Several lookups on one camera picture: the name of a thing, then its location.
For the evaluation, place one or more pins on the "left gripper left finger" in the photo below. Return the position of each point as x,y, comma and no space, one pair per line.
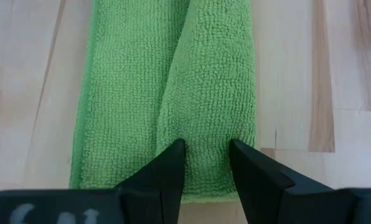
160,186

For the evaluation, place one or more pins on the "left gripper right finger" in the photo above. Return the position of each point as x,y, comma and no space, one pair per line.
260,193

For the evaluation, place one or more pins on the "green microfiber towel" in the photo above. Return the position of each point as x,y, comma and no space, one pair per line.
135,93

